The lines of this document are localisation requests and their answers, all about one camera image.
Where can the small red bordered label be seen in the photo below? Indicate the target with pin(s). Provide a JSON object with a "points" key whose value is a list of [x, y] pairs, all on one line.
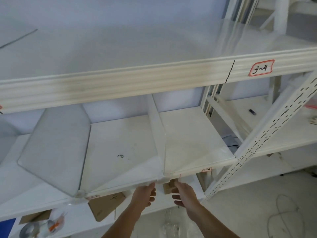
{"points": [[206, 170], [94, 196]]}

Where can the folded brown paper package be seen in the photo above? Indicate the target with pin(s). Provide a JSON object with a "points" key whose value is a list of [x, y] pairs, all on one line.
{"points": [[34, 216]]}

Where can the person's left hand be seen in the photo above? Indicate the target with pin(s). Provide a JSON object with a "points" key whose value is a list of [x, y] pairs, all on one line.
{"points": [[144, 195]]}

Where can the orange and white tape roll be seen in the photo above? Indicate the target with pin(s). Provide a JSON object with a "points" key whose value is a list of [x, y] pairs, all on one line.
{"points": [[55, 224]]}

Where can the flat brown cardboard box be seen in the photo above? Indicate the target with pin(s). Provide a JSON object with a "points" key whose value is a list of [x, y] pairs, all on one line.
{"points": [[106, 205]]}

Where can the clear plastic wrap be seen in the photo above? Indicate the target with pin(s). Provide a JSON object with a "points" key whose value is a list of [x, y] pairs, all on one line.
{"points": [[171, 225]]}

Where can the blue plastic crate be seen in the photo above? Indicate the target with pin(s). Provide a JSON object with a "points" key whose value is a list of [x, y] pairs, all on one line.
{"points": [[7, 229]]}

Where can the white metal shelving rack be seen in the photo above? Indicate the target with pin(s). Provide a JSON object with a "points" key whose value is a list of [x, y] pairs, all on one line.
{"points": [[123, 81]]}

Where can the clear plastic clip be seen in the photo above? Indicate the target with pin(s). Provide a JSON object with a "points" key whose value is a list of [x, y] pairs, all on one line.
{"points": [[78, 195]]}

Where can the person's left forearm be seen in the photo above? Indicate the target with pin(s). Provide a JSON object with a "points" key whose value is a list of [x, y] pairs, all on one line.
{"points": [[121, 225]]}

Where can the person's right hand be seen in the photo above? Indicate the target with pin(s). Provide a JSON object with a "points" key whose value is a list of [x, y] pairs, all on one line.
{"points": [[188, 199]]}

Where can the person's right forearm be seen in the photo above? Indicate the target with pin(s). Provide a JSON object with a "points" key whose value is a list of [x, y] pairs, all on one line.
{"points": [[213, 225]]}

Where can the small black object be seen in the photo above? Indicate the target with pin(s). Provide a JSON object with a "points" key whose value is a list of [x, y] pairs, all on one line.
{"points": [[252, 112]]}

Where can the gray tape roll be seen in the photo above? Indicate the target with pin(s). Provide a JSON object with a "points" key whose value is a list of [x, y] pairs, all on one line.
{"points": [[27, 231]]}

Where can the small brown cardboard piece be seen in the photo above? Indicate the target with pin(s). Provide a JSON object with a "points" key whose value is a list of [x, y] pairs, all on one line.
{"points": [[167, 188]]}

